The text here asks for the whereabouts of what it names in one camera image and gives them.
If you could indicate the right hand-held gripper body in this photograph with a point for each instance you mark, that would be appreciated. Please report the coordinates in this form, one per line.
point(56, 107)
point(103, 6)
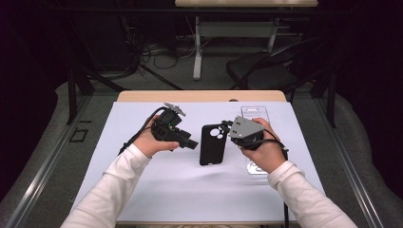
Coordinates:
point(245, 128)

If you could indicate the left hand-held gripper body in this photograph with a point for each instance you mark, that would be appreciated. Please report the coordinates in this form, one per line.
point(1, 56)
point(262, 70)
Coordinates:
point(166, 128)

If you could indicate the person's left hand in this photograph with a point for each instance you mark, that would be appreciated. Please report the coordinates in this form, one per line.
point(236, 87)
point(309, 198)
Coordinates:
point(149, 142)

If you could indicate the person's right hand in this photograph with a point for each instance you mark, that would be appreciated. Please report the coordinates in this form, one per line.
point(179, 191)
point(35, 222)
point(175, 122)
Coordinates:
point(269, 155)

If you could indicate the black folding chair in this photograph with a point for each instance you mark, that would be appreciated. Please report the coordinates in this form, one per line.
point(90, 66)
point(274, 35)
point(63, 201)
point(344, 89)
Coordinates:
point(263, 72)

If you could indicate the black metal stand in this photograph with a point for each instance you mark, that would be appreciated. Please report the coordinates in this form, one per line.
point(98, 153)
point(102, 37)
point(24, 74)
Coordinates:
point(72, 91)
point(331, 101)

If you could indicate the black horizontal crossbar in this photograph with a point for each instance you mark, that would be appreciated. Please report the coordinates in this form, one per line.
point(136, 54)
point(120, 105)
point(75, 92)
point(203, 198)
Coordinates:
point(126, 11)

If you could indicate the white frame desk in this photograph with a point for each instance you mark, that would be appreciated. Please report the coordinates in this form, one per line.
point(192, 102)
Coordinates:
point(234, 29)

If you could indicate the grey metal floor rail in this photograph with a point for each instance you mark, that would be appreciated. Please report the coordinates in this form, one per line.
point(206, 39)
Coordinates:
point(351, 171)
point(41, 177)

